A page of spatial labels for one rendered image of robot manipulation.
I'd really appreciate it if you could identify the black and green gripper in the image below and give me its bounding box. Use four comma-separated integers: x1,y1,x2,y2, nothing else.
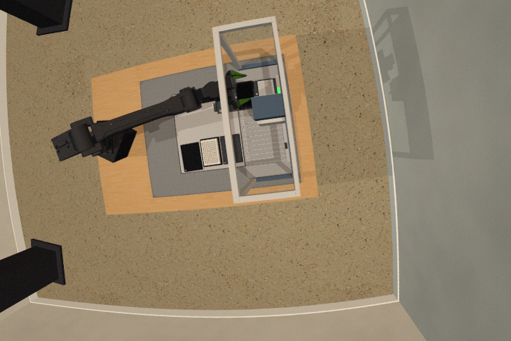
225,70,251,109

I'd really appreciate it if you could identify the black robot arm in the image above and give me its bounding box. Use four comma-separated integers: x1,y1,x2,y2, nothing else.
51,81,220,161

